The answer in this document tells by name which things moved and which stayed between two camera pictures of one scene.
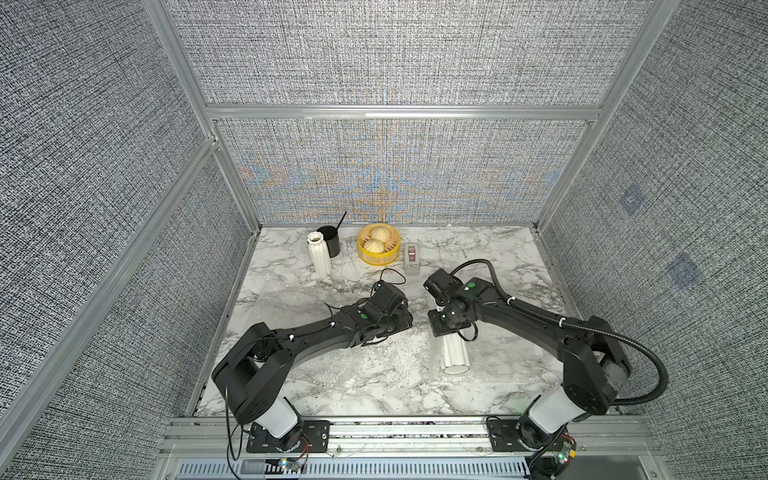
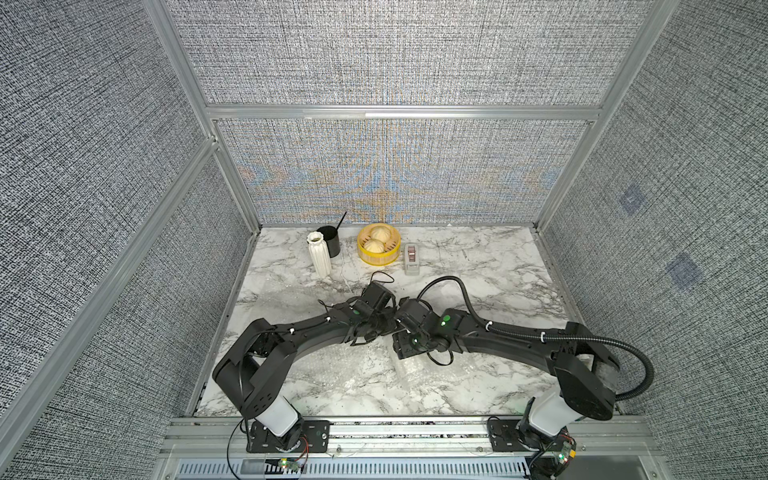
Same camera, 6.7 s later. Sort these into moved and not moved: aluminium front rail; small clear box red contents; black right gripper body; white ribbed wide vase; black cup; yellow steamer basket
Moved: black right gripper body; white ribbed wide vase
Not moved: yellow steamer basket; aluminium front rail; black cup; small clear box red contents
